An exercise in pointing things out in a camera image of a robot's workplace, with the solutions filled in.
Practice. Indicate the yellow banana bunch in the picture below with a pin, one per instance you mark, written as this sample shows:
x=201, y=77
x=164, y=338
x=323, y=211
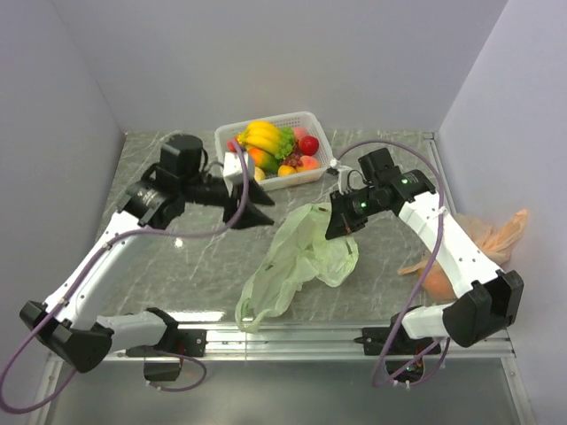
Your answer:
x=262, y=135

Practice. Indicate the light green plastic bag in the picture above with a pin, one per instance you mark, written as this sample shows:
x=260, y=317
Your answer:
x=299, y=253

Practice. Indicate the orange plastic bag with fruit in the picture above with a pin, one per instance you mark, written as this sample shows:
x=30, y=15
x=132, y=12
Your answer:
x=500, y=239

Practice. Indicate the red apple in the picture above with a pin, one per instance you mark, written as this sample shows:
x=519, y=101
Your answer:
x=309, y=145

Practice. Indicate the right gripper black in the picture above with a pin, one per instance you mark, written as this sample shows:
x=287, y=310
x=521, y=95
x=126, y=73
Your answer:
x=340, y=224

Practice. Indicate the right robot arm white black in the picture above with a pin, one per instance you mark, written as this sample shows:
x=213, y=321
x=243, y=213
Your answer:
x=487, y=298

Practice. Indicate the orange peach front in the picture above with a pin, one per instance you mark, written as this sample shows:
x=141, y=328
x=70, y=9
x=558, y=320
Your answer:
x=307, y=164

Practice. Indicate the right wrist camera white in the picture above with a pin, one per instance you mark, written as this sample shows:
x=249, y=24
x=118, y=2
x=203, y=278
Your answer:
x=341, y=172

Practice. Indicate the green grape bunch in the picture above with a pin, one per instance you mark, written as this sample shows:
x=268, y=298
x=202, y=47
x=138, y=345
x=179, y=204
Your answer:
x=286, y=143

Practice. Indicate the red grape bunch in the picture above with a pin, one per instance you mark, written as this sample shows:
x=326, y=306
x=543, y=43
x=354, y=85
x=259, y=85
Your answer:
x=293, y=159

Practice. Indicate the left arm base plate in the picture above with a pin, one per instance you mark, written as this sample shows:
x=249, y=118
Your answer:
x=165, y=364

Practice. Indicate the pink peach back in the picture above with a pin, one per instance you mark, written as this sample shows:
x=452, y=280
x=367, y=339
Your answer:
x=300, y=132

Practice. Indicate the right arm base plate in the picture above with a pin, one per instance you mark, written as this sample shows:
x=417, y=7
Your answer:
x=373, y=341

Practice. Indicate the small orange fruit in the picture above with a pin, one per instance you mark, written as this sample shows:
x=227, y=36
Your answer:
x=285, y=170

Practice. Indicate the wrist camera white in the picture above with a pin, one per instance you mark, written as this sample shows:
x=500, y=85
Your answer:
x=233, y=171
x=341, y=172

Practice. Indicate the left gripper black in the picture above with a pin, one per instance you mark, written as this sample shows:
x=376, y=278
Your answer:
x=251, y=217

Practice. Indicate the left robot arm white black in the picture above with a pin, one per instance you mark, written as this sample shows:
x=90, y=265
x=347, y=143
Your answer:
x=69, y=322

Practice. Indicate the orange green mango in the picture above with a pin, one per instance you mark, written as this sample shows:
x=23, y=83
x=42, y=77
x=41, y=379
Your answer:
x=264, y=160

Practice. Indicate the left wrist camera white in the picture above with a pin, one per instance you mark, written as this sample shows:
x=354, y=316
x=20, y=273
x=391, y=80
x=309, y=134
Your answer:
x=233, y=171

